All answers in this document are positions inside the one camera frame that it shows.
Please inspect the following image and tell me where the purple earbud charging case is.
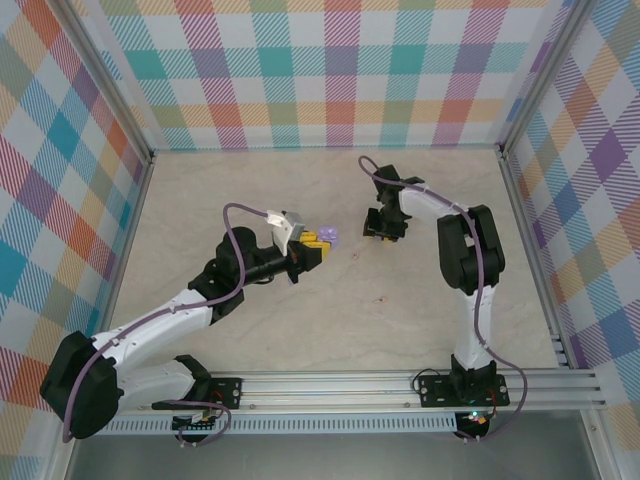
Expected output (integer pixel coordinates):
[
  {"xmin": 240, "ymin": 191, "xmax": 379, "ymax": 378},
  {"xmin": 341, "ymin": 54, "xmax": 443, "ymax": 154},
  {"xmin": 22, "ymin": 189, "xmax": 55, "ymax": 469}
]
[{"xmin": 317, "ymin": 224, "xmax": 343, "ymax": 250}]

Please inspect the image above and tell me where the slotted grey cable duct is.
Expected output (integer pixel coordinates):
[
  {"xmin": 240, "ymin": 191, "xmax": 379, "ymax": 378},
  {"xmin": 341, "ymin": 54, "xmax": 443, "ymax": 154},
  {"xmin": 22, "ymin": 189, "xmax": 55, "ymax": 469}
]
[{"xmin": 107, "ymin": 413, "xmax": 459, "ymax": 436}]

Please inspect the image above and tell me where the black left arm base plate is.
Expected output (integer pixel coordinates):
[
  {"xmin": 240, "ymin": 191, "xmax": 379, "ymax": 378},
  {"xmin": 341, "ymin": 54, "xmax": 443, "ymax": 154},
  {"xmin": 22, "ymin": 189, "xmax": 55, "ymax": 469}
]
[{"xmin": 152, "ymin": 377, "xmax": 245, "ymax": 412}]

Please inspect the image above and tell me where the aluminium frame post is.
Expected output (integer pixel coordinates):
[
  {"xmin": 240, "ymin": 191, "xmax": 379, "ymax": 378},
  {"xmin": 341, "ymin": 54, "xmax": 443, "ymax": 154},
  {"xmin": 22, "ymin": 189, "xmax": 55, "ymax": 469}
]
[
  {"xmin": 62, "ymin": 0, "xmax": 155, "ymax": 166},
  {"xmin": 499, "ymin": 0, "xmax": 594, "ymax": 156}
]

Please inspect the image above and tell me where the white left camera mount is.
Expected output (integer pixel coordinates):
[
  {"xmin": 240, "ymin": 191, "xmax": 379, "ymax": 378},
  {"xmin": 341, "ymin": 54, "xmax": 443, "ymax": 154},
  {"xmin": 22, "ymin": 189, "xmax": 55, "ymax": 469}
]
[{"xmin": 266, "ymin": 208, "xmax": 297, "ymax": 257}]

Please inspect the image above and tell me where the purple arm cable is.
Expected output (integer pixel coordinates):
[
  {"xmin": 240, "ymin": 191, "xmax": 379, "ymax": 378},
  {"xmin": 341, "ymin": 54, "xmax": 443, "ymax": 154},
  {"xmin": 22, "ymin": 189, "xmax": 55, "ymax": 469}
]
[
  {"xmin": 357, "ymin": 154, "xmax": 530, "ymax": 445},
  {"xmin": 62, "ymin": 202, "xmax": 276, "ymax": 449}
]

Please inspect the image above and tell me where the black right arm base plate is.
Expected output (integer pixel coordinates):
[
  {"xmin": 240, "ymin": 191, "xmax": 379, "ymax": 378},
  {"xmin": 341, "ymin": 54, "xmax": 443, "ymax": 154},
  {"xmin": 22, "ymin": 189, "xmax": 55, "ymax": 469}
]
[{"xmin": 416, "ymin": 372, "xmax": 511, "ymax": 409}]

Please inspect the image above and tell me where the small circuit board with wires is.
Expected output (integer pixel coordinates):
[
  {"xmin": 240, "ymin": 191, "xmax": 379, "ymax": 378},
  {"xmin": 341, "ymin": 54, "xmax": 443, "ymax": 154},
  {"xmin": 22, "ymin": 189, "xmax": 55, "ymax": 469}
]
[{"xmin": 172, "ymin": 410, "xmax": 221, "ymax": 434}]

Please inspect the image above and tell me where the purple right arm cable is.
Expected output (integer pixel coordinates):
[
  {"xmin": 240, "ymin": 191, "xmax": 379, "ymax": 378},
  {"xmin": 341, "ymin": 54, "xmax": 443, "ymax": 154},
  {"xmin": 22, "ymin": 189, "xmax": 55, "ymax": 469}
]
[{"xmin": 357, "ymin": 154, "xmax": 530, "ymax": 445}]

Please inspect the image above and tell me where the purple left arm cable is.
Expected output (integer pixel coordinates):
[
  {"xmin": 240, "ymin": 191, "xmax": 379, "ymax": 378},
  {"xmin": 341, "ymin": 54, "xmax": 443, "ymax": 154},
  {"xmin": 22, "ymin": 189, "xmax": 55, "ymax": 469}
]
[{"xmin": 62, "ymin": 202, "xmax": 276, "ymax": 449}]

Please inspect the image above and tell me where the aluminium side rail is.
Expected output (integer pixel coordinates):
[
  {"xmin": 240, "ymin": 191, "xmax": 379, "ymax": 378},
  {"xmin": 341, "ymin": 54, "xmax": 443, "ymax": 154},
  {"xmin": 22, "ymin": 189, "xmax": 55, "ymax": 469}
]
[
  {"xmin": 499, "ymin": 149, "xmax": 574, "ymax": 369},
  {"xmin": 97, "ymin": 152, "xmax": 156, "ymax": 334}
]

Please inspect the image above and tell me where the long aluminium base rail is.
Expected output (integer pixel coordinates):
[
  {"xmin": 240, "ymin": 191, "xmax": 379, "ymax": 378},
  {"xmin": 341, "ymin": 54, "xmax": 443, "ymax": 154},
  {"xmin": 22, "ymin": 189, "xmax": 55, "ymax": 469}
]
[{"xmin": 117, "ymin": 368, "xmax": 606, "ymax": 414}]

